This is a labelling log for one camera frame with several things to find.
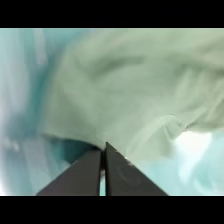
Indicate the pale green shirt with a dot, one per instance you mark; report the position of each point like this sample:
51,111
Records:
133,90

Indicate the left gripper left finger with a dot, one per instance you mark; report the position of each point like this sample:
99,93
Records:
78,178

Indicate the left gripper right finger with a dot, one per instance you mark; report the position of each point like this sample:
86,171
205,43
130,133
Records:
127,176

